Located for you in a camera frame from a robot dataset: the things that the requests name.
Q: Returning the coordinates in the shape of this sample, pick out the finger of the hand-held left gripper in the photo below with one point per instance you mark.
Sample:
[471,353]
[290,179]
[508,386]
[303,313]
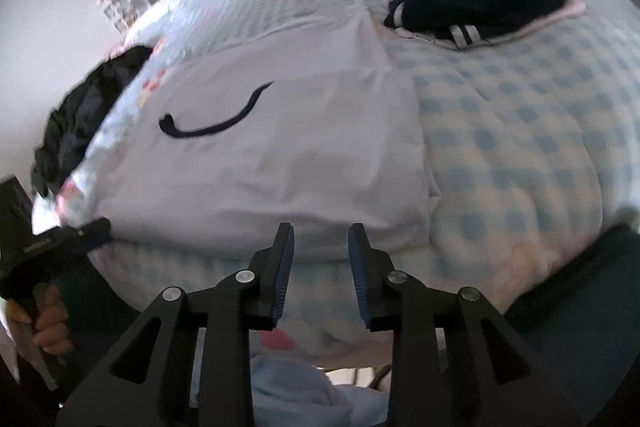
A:
[95,234]

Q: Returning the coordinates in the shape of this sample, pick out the person's left hand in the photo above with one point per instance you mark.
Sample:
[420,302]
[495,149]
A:
[50,322]

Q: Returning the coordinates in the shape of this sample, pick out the white shelf rack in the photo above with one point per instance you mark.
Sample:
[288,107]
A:
[122,9]

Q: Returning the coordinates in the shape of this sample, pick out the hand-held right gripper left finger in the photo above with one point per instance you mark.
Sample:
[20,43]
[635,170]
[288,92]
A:
[282,279]

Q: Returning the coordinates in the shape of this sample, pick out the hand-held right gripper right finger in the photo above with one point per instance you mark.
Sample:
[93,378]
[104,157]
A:
[357,279]

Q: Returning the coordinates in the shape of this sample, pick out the checked cartoon print blanket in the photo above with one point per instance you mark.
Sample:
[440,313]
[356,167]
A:
[500,132]

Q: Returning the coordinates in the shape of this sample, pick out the dark clothes pile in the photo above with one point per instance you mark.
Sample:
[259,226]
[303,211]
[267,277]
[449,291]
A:
[75,122]

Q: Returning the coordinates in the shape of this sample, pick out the person's light blue top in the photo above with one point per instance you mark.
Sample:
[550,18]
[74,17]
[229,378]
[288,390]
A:
[300,397]

